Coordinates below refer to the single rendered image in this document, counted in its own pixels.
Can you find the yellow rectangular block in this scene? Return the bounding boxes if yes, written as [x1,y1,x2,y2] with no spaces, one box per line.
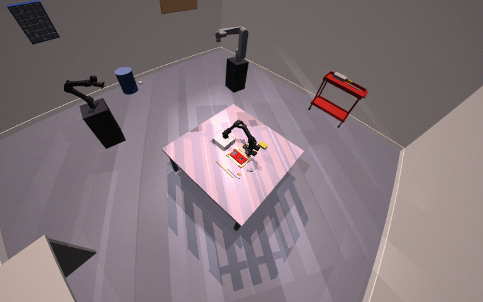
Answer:
[258,141,268,150]

